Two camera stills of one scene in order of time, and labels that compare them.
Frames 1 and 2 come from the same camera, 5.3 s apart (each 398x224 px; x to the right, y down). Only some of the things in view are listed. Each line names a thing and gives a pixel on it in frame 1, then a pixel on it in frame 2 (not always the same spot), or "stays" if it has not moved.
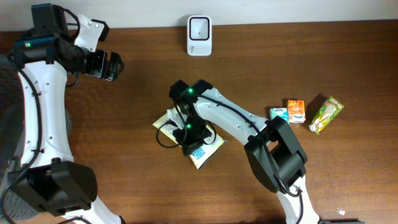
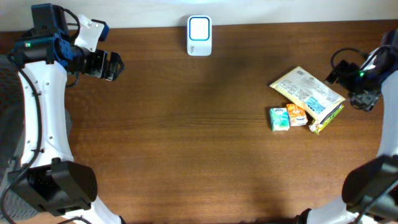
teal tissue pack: x=282 y=112 stays
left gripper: x=102 y=65 stays
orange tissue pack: x=296 y=111 stays
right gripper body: x=193 y=147 to x=337 y=76
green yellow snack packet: x=329 y=111 stays
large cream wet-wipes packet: x=203 y=153 to x=306 y=89
